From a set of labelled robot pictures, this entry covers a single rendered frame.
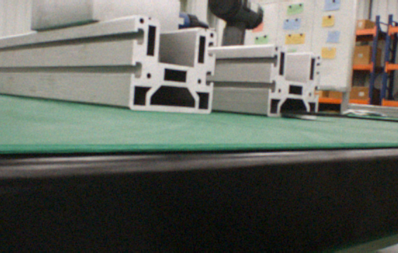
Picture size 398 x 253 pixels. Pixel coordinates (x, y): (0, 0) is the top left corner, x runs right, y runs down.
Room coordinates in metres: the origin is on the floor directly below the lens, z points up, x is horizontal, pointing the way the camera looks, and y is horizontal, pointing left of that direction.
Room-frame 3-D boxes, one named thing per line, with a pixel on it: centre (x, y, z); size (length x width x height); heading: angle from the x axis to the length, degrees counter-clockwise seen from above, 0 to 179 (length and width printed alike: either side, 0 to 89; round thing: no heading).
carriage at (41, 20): (0.56, 0.12, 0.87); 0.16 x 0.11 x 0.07; 42
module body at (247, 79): (0.87, 0.15, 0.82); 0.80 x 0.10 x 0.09; 42
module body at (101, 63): (0.74, 0.29, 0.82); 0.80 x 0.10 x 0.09; 42
